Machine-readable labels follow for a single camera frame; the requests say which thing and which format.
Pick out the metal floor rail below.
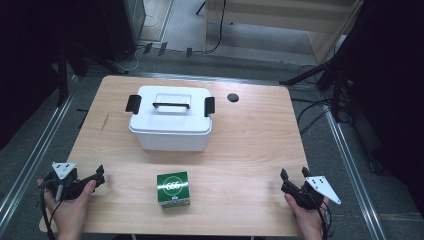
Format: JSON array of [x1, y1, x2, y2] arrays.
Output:
[[0, 74, 80, 233], [323, 109, 388, 240]]

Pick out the light wooden furniture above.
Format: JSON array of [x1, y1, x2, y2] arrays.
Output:
[[202, 0, 365, 65]]

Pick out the white plastic storage box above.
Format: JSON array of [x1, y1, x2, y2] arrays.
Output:
[[128, 124, 213, 153]]

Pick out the person's right hand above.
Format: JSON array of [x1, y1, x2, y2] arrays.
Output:
[[283, 193, 330, 240]]

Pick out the black floor cables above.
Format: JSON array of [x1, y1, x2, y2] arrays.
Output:
[[289, 64, 353, 135]]

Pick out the right hand-held gripper black cable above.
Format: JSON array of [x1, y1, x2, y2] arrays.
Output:
[[309, 189, 334, 240]]

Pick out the black metal stand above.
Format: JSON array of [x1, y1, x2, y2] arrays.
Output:
[[53, 33, 130, 108]]

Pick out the green cardboard box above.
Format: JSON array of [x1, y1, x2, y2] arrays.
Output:
[[156, 171, 191, 210]]

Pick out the white floor cable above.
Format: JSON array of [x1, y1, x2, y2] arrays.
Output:
[[125, 13, 160, 73]]

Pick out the black tripod stand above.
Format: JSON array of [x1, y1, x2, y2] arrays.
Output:
[[279, 0, 359, 124]]

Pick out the black hanging cable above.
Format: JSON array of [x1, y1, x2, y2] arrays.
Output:
[[201, 0, 228, 55]]

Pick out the person's left hand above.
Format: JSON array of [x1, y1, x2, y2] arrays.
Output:
[[37, 178, 98, 240]]

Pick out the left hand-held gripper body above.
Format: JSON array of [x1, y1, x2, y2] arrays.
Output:
[[41, 161, 98, 203]]

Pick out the left hand-held gripper black cable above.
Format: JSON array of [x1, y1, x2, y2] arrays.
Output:
[[39, 184, 56, 240]]

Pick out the hand-held gripper black cable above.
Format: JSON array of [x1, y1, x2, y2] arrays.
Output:
[[39, 184, 56, 240], [309, 189, 334, 240]]

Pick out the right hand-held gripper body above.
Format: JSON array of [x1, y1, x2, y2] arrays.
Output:
[[280, 175, 342, 211]]

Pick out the white lid with black handle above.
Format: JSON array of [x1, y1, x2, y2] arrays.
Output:
[[125, 85, 216, 135]]

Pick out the dark cabinet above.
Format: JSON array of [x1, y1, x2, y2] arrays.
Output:
[[99, 0, 148, 64]]

